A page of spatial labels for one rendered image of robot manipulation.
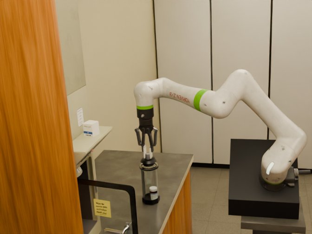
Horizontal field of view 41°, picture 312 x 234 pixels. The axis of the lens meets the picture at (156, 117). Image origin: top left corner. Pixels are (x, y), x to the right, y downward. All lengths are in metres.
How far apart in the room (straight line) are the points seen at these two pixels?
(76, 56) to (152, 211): 0.98
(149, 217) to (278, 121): 0.85
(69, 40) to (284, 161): 1.14
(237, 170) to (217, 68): 2.45
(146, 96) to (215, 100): 0.41
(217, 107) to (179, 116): 2.93
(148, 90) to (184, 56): 2.53
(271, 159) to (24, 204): 1.14
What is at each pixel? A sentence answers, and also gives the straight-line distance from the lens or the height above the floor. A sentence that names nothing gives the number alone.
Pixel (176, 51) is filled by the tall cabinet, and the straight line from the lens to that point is 4.70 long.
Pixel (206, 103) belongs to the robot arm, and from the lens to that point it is 1.98.
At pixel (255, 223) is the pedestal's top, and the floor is 0.94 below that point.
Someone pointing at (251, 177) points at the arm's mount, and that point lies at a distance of 2.32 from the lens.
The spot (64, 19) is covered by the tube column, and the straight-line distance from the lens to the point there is 1.80.
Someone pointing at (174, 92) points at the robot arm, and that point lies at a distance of 2.17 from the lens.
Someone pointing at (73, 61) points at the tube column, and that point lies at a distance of 1.85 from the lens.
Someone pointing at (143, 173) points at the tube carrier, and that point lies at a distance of 2.36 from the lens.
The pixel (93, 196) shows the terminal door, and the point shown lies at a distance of 1.77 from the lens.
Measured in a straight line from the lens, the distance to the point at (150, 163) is 2.32.
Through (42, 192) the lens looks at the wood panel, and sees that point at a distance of 1.78.
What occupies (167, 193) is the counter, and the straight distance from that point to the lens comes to 2.54.
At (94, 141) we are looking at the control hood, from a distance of 1.81.
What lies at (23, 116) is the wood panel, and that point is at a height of 1.68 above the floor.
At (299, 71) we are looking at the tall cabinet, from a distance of 4.64.
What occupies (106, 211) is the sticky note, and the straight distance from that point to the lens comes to 1.77.
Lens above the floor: 2.14
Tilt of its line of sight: 18 degrees down
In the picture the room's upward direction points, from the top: 3 degrees counter-clockwise
